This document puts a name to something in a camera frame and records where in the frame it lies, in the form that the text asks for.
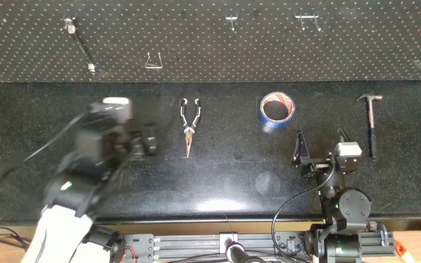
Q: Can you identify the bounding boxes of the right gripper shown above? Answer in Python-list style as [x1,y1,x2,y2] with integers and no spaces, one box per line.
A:
[290,127,363,179]

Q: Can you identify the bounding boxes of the roll of blue tape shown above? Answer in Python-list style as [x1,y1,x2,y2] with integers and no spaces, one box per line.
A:
[257,91,296,130]

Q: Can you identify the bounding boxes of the hammer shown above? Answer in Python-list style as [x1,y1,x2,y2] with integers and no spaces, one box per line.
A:
[355,93,384,160]

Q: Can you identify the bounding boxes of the black and white pliers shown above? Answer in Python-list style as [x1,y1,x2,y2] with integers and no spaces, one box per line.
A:
[179,97,202,159]

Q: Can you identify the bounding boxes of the wrench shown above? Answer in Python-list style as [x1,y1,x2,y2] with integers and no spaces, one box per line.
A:
[62,16,97,76]

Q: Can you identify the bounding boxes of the black pegboard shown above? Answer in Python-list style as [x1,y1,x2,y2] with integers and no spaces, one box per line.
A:
[0,0,421,83]

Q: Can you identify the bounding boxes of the orange and white object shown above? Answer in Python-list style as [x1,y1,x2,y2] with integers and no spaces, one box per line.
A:
[394,240,416,263]

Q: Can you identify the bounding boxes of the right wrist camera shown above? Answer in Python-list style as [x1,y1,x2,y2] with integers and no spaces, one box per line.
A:
[332,141,363,159]

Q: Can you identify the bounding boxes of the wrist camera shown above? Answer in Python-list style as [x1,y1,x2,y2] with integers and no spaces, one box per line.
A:
[100,96,134,121]
[332,141,363,159]

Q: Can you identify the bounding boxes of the mounting rail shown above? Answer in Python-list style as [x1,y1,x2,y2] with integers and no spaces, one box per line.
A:
[121,230,396,263]

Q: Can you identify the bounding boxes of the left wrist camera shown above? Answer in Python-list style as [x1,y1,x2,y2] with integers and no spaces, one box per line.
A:
[100,96,134,121]

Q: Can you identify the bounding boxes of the thin black wires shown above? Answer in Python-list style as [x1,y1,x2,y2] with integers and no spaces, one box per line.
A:
[0,225,32,253]

